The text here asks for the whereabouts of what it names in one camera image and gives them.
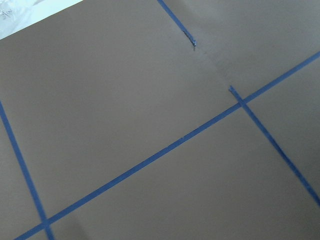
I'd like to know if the crumpled clear plastic bag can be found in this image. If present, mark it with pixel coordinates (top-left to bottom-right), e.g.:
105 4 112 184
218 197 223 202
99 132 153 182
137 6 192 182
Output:
0 0 41 35

